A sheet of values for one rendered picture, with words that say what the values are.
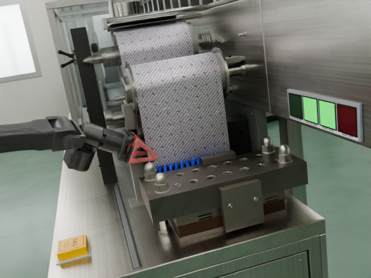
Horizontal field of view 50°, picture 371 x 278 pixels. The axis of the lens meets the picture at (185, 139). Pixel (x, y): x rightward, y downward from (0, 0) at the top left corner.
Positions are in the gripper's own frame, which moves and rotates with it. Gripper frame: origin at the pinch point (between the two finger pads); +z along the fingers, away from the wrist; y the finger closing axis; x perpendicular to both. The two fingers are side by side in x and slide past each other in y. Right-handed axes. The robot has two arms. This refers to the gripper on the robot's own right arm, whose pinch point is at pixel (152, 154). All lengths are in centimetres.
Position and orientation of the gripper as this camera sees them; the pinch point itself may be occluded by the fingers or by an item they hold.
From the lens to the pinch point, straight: 107.1
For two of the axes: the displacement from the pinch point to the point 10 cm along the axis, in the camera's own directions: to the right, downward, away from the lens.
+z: 9.0, 3.1, 3.2
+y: 2.6, 2.2, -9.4
